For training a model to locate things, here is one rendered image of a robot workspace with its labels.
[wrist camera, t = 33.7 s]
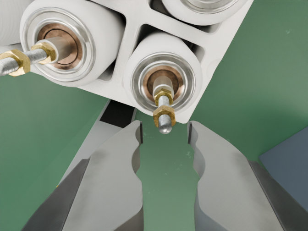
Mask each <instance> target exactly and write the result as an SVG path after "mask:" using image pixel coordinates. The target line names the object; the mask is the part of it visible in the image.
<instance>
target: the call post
mask: <svg viewBox="0 0 308 231"><path fill-rule="evenodd" d="M136 111H137V108H136V107H133V106H130V105H127V104H124V103H121V102H118V101H115V100H113V99H109V100H108V101H107V103H106V105H105V106H104V108H103V110H102V111H101V113H100V115H99V116H98V118H97V120H96V122H95V123H94V125H93V127H92V128H91V130H90V132H89V133H88V135H87V137H86V138H85V140H84V142H83V143H82V145H81V147H80V149H79V150H78V152H77V154H76V155H75V157H74V159H73V160H72V162H71V164H70V165H69V167H68V169H67V170H66V172H65V174H64V176H63V177H62V179H61V181H60V182H59V184H60V183H61V182H62V181H63V180H64V179H65V177H66V176H67V175H68V174H69V173H70V172H71V171H72V170H73V169H74V167H75V166H76V165H77V164H78V163H79V162H80V161H81V160H82V159H88V158H89V156H90V155H91V154H92V153H93V152H94V151H95V150H96V149H97V148H98V147H99V146H100V145H101V144H102V143H103V142H105V141H106V140H107V139H109V138H110V137H112V136H113V135H115V134H116V133H118V132H119V131H120V130H122V129H123V128H125V127H126V126H128V125H129V124H131V123H132V122H133V121H134V119H135V114H136ZM59 184H58V185H59Z"/></svg>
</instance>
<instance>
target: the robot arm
mask: <svg viewBox="0 0 308 231"><path fill-rule="evenodd" d="M187 141H188V144H190V146H191V147H192V148H193V150H194V159H193V168H194V169H195V171H196V172H197V174H198V175H199V178H200V180H199V181H198V185H197V191H196V197H195V203H194V223H195V231H308V211H307V210H306V209H305V208H304V207H303V206H302V205H301V204H299V203H298V202H297V201H296V200H295V199H294V198H293V197H292V196H291V195H290V194H289V193H288V192H287V191H286V190H285V189H284V188H283V187H282V186H281V185H280V184H279V183H278V182H277V181H276V180H275V179H274V178H273V177H272V176H271V175H270V174H269V173H268V172H267V171H266V170H265V169H264V168H263V167H262V166H261V165H259V164H258V163H257V162H256V161H249V160H248V159H247V158H246V157H245V156H244V155H243V154H242V153H241V152H240V151H239V150H238V149H237V148H236V147H234V146H233V145H232V144H231V143H229V142H228V141H227V140H225V139H224V138H222V137H221V136H219V135H218V134H216V133H215V132H213V131H212V130H210V129H208V128H207V127H205V126H204V125H202V124H201V123H199V122H197V121H188V122H187ZM141 143H143V126H142V121H139V120H135V121H133V122H132V123H131V124H129V125H128V126H126V127H125V128H123V129H122V130H120V131H119V132H118V133H116V134H115V135H113V136H112V137H110V138H109V139H107V140H106V141H105V142H103V143H102V144H101V145H100V146H99V147H98V148H97V149H96V150H95V151H94V152H93V153H92V154H91V155H90V156H89V158H88V159H82V160H81V161H80V162H79V163H78V164H77V165H76V166H75V167H74V169H73V170H72V171H71V172H70V173H69V174H68V175H67V176H66V177H65V179H64V180H63V181H62V182H61V183H60V184H59V185H58V186H57V188H56V189H55V190H54V191H53V192H52V193H51V194H50V195H49V196H48V197H47V198H46V199H45V200H44V202H43V203H42V204H41V205H40V206H39V207H38V208H37V210H36V211H35V212H34V213H33V215H32V216H31V217H30V218H29V220H28V221H27V222H26V224H25V225H24V227H23V228H22V229H21V231H143V230H144V220H143V191H142V182H141V180H140V179H139V178H138V177H137V176H136V172H137V171H138V169H139V167H140V154H139V147H140V145H141Z"/></svg>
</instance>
